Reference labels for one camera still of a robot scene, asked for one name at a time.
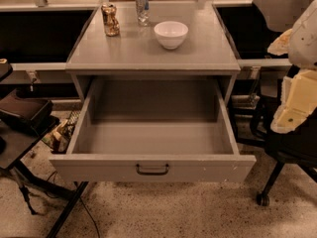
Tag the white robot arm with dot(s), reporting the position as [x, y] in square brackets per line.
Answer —
[308, 20]

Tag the silver soda can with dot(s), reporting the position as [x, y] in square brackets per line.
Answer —
[143, 8]

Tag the black tray box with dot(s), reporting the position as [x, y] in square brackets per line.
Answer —
[27, 113]

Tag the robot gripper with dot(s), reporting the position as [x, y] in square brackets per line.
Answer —
[304, 40]

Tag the white bowl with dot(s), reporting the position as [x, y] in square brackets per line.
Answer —
[171, 34]

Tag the black office chair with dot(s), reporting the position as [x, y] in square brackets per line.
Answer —
[253, 29]

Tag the black side table stand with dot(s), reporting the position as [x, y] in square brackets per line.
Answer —
[15, 144]

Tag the grey top drawer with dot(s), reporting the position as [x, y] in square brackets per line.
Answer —
[153, 130]

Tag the grey drawer cabinet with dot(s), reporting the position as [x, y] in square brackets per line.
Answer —
[136, 50]

